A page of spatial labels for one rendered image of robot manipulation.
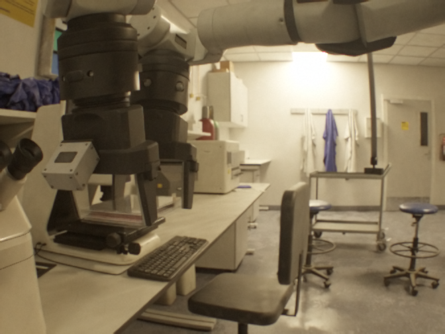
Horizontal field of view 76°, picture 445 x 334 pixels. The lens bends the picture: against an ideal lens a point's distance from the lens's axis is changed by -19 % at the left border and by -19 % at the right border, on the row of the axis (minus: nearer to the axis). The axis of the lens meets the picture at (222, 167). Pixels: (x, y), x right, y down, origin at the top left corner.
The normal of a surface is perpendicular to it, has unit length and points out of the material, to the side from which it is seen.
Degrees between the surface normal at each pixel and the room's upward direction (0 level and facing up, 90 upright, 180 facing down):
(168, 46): 140
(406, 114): 90
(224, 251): 90
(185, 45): 87
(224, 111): 90
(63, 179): 132
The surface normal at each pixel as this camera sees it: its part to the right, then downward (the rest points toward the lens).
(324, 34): 0.08, 0.78
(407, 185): -0.23, 0.05
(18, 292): 0.97, 0.03
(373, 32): -0.36, 0.82
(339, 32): 0.40, 0.62
